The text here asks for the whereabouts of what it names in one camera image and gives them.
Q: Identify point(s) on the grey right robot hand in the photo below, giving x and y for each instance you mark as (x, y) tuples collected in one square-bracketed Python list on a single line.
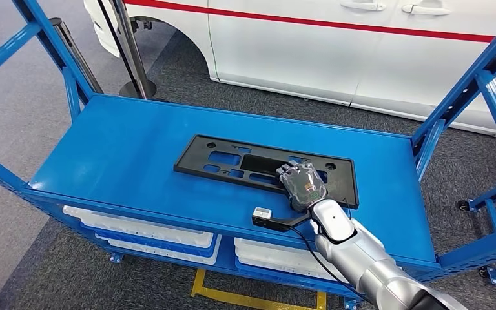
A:
[(305, 188)]

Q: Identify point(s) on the black plastic panel part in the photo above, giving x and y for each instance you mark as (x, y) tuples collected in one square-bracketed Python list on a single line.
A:
[(194, 156)]

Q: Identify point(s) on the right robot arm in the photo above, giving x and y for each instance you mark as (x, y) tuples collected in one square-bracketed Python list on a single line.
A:
[(372, 261)]

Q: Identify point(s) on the blue metal shelf rack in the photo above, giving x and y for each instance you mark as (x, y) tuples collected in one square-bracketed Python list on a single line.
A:
[(124, 149)]

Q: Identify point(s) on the blue wheeled shelf rack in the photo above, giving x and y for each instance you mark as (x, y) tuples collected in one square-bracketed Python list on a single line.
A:
[(494, 214)]

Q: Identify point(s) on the white car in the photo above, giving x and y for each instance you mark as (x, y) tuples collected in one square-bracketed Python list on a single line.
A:
[(295, 55)]

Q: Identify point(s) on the black right camera bracket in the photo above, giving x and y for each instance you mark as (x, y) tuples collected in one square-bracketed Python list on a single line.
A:
[(284, 224)]

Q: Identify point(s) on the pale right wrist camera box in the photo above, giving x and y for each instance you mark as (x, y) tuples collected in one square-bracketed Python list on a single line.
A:
[(262, 213)]

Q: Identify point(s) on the silver stanchion post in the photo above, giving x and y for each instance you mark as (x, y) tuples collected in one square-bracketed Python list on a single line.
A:
[(130, 51)]

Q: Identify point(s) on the dark metal post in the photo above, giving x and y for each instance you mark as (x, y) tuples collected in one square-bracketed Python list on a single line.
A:
[(74, 51)]

